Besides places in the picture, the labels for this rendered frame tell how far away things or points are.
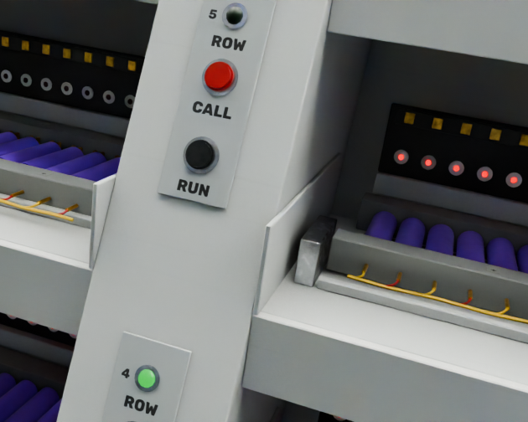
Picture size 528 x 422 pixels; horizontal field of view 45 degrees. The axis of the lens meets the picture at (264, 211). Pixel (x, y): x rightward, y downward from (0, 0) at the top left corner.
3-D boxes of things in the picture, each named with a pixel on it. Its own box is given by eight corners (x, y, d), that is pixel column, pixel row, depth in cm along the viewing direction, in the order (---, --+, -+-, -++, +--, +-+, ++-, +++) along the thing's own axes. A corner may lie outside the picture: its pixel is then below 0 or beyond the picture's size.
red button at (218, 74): (228, 92, 34) (235, 63, 34) (200, 87, 34) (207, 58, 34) (233, 97, 35) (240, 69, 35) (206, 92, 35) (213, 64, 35)
